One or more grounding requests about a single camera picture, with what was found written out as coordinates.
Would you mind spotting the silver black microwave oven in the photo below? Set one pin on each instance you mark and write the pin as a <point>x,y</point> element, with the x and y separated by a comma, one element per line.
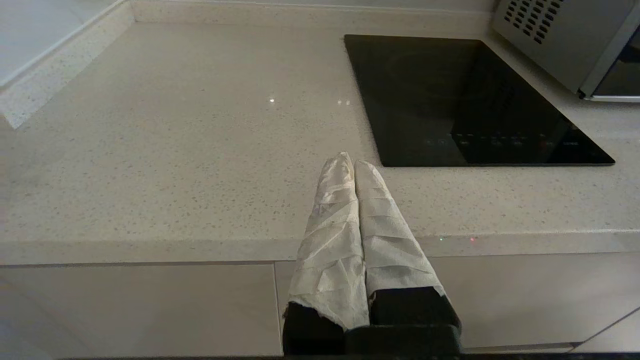
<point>560,45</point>

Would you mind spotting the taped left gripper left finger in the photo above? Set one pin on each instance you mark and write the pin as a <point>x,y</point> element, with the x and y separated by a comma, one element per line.
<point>330,260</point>

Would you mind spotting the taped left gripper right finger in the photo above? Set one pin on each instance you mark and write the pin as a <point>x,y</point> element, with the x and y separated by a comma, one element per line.
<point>390,250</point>

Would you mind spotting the black induction cooktop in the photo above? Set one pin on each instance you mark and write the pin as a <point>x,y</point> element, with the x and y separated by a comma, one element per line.
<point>450,100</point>

